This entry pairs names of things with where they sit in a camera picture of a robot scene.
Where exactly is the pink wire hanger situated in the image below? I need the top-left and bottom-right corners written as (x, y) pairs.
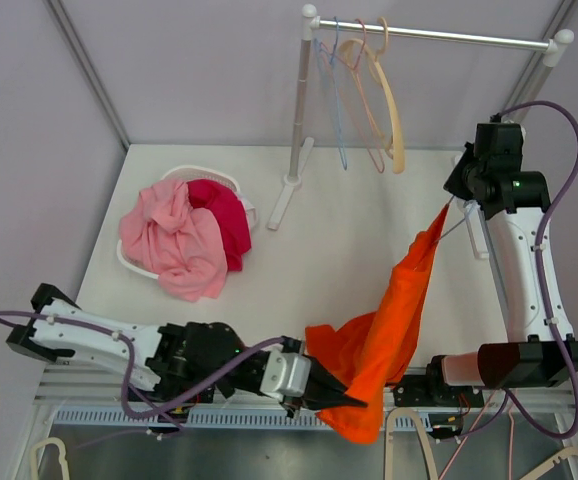
top-left (329, 17), bottom-right (386, 174)

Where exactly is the orange t shirt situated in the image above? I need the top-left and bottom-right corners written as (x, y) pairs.
top-left (305, 206), bottom-right (449, 444)

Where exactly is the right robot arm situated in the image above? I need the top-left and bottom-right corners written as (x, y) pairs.
top-left (424, 121), bottom-right (578, 405)

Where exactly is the crimson red t shirt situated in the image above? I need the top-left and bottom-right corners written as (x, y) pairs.
top-left (188, 179), bottom-right (252, 272)

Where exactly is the aluminium mounting rail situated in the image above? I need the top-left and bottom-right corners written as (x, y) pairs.
top-left (33, 355), bottom-right (578, 432)

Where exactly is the beige wooden hanger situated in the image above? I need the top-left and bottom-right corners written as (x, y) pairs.
top-left (339, 17), bottom-right (405, 174)

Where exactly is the beige hanger bottom right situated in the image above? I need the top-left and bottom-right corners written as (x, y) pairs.
top-left (521, 446), bottom-right (578, 480)

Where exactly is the beige hanger on floor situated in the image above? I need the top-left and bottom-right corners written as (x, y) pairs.
top-left (383, 407), bottom-right (439, 479)

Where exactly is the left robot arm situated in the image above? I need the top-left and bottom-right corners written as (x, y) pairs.
top-left (6, 283), bottom-right (367, 420)

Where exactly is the light blue wire hanger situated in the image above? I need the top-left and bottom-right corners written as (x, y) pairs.
top-left (313, 23), bottom-right (348, 171)

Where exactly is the beige hanger bottom left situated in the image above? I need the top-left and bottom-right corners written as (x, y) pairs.
top-left (27, 436), bottom-right (73, 480)

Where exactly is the white perforated plastic basket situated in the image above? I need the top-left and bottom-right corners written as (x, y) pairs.
top-left (116, 165), bottom-right (258, 281)

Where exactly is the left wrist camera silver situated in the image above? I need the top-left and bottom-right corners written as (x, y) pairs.
top-left (259, 350), bottom-right (310, 401)

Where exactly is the white t shirt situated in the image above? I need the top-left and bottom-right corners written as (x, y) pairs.
top-left (236, 192), bottom-right (259, 233)

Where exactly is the pink t shirt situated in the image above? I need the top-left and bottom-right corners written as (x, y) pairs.
top-left (119, 179), bottom-right (228, 302)

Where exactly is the metal clothes rack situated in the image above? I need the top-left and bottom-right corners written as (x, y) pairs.
top-left (266, 1), bottom-right (578, 232)

